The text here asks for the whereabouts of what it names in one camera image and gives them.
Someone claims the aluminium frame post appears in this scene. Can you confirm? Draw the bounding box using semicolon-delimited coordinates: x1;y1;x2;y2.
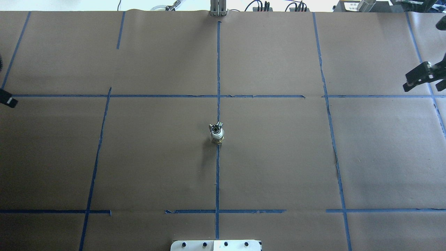
209;0;228;16

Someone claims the white column with base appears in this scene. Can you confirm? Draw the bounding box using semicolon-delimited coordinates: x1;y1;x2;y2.
170;239;263;251

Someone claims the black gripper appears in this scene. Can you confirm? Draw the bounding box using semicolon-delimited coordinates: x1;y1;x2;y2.
403;54;446;92

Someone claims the steel cylinder weight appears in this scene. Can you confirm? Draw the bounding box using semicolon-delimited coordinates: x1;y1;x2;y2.
356;0;377;13

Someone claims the chrome pipe fitting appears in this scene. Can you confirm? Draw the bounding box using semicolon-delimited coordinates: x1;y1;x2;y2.
209;121;223;135

